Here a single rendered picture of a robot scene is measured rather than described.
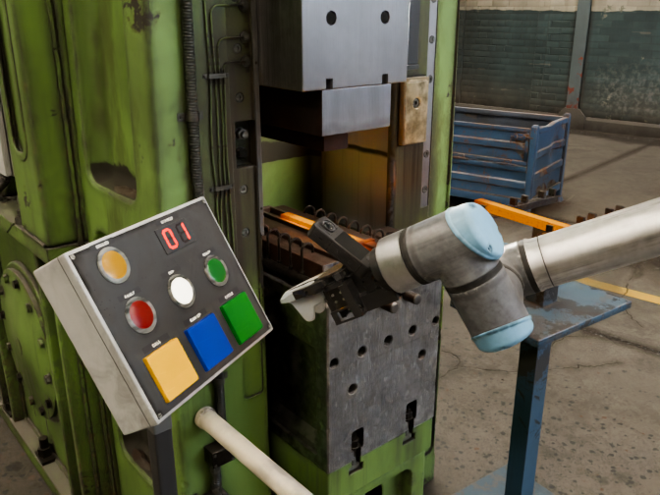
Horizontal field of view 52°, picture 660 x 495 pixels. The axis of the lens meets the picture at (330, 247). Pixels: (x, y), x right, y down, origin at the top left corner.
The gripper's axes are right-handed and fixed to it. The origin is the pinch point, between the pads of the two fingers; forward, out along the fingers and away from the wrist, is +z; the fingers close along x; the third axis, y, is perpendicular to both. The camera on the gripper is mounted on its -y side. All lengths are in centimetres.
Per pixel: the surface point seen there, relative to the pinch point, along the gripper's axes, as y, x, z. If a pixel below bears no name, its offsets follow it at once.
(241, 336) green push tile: 3.3, -3.0, 10.3
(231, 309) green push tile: -1.5, -2.0, 10.3
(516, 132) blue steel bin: 19, 413, 50
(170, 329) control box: -4.4, -16.0, 11.1
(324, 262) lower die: 2.5, 37.3, 13.5
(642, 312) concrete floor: 125, 272, -2
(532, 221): 18, 72, -24
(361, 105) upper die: -25, 46, -8
